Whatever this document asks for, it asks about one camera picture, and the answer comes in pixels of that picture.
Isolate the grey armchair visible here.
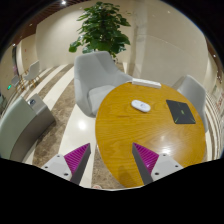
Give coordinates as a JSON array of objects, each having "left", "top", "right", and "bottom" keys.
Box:
[
  {"left": 172, "top": 75, "right": 208, "bottom": 131},
  {"left": 74, "top": 51, "right": 132, "bottom": 117}
]

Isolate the small grey chair far left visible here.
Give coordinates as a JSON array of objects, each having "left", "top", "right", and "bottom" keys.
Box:
[{"left": 11, "top": 76, "right": 22, "bottom": 90}]

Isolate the round wooden table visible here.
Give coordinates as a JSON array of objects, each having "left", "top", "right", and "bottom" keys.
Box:
[{"left": 95, "top": 83, "right": 206, "bottom": 188}]

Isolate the grey armchair left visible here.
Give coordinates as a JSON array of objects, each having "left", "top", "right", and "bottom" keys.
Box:
[{"left": 74, "top": 51, "right": 132, "bottom": 117}]

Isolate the grey armchair right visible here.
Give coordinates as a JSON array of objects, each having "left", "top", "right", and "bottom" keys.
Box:
[{"left": 172, "top": 75, "right": 208, "bottom": 131}]

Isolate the green potted plant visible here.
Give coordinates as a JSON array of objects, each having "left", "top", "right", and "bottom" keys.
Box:
[{"left": 69, "top": 1, "right": 130, "bottom": 58}]

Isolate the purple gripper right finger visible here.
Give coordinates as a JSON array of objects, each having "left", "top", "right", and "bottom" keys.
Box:
[{"left": 132, "top": 143, "right": 182, "bottom": 185}]

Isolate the white computer mouse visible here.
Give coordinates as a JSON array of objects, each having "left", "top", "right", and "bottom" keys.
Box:
[{"left": 131, "top": 100, "right": 151, "bottom": 112}]

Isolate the white chair far left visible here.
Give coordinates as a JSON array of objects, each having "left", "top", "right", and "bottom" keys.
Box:
[{"left": 24, "top": 61, "right": 40, "bottom": 86}]

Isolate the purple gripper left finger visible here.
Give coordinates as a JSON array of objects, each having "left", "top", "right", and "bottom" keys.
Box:
[{"left": 42, "top": 143, "right": 91, "bottom": 185}]

